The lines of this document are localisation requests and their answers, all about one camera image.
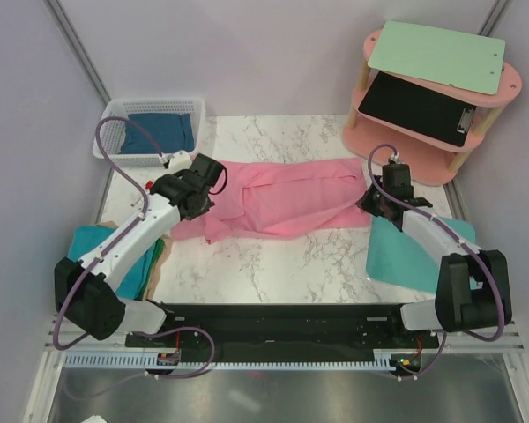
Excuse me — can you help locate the purple cable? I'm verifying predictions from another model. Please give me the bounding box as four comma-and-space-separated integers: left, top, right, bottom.
367, 143, 508, 382
52, 115, 216, 381

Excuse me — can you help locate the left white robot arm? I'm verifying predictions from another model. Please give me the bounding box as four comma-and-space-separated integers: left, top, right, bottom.
53, 152, 228, 349

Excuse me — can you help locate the white plastic basket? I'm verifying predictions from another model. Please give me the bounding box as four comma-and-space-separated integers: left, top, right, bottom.
93, 97, 206, 167

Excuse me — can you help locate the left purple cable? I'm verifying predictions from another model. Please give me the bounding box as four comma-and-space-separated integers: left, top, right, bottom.
52, 115, 216, 381

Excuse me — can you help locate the dark blue t-shirt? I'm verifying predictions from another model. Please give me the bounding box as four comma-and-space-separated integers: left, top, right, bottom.
120, 113, 195, 154

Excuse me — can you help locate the aluminium rail frame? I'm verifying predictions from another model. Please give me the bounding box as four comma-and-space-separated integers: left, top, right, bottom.
59, 319, 525, 354

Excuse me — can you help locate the pink t-shirt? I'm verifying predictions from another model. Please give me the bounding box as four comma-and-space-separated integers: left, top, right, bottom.
170, 158, 370, 243

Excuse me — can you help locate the white cable duct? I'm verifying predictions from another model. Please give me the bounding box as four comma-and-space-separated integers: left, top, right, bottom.
63, 351, 405, 371

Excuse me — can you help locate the folded teal t-shirt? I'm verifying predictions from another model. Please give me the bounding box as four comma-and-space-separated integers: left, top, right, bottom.
65, 225, 158, 298

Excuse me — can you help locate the folded green t-shirt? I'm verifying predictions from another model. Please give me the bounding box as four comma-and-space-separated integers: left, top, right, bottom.
136, 238, 165, 300

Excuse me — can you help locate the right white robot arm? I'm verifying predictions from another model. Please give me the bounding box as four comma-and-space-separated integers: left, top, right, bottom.
357, 158, 512, 347

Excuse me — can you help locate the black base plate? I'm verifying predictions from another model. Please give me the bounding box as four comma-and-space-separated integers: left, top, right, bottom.
125, 304, 437, 362

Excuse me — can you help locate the teal folding board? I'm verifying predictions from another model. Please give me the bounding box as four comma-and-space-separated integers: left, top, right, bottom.
366, 211, 481, 294

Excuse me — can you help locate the black clipboard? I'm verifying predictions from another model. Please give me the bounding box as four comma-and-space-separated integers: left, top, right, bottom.
358, 72, 476, 147

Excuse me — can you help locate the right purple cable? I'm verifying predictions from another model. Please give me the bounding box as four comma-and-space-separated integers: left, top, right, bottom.
367, 143, 508, 382

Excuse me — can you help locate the light green board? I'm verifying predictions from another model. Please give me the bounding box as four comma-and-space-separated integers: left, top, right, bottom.
369, 21, 505, 95

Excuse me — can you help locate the pink three-tier shelf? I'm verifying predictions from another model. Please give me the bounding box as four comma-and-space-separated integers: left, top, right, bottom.
342, 29, 523, 186

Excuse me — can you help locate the red capped marker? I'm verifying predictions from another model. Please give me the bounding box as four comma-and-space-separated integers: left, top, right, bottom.
131, 180, 153, 207

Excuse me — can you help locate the folded tan t-shirt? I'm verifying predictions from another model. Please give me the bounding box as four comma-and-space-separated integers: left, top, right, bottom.
116, 234, 172, 301

